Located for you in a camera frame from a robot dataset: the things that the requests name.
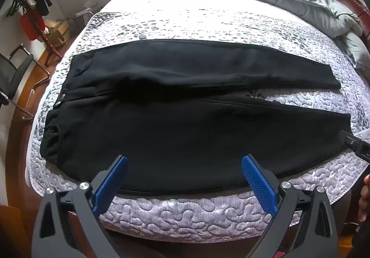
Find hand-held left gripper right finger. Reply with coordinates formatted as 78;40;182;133
241;154;339;258

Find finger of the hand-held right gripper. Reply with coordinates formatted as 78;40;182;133
341;130;370;164

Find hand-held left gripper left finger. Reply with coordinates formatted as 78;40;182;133
31;155;128;258

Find black pants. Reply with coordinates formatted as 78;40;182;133
40;39;352;193

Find person's right hand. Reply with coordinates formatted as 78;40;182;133
358;173;370;224

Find black office chair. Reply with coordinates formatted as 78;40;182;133
0;43;51;123

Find cardboard box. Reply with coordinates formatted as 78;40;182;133
46;19;71;45

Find grey mesh basket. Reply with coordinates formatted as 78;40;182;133
76;1;100;29

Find bed with grey quilted cover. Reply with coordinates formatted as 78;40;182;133
27;0;370;244

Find red bag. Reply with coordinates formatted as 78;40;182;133
20;11;46;42

